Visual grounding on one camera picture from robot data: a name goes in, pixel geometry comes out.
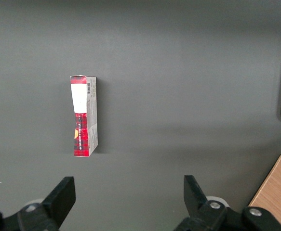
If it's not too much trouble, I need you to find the light wooden board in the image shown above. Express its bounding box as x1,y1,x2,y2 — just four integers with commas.
248,154,281,231

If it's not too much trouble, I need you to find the red plaid carton box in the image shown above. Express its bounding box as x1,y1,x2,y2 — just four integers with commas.
69,75,99,157

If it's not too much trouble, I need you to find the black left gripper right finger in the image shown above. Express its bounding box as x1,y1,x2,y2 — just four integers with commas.
174,175,242,231

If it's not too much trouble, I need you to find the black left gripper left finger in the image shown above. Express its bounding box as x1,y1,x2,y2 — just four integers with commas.
17,176,77,231

